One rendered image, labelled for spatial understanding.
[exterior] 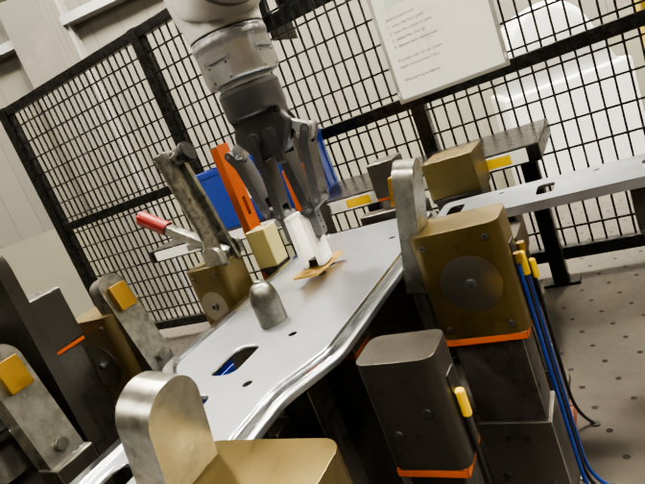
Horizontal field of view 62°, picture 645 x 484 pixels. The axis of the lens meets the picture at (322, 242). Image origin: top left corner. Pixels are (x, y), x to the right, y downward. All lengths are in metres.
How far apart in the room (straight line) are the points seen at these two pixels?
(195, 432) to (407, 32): 0.97
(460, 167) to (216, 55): 0.40
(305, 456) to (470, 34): 0.95
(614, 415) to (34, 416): 0.67
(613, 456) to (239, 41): 0.64
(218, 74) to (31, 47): 3.73
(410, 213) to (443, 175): 0.31
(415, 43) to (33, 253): 4.22
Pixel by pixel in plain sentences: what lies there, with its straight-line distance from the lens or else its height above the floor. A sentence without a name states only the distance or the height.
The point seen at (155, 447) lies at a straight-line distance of 0.27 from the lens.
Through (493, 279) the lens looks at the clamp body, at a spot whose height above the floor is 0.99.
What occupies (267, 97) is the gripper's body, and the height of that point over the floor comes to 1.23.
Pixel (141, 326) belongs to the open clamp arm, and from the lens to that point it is 0.65.
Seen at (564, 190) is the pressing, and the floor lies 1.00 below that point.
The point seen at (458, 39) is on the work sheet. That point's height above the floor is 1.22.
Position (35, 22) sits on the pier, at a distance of 4.32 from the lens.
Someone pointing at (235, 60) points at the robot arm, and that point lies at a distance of 0.63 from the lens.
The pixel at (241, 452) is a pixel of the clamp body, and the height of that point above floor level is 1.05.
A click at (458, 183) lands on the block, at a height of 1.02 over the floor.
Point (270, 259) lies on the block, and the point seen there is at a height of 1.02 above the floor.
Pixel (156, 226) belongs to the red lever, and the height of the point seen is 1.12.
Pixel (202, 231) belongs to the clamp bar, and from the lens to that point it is 0.75.
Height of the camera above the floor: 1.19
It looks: 13 degrees down
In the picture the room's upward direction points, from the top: 21 degrees counter-clockwise
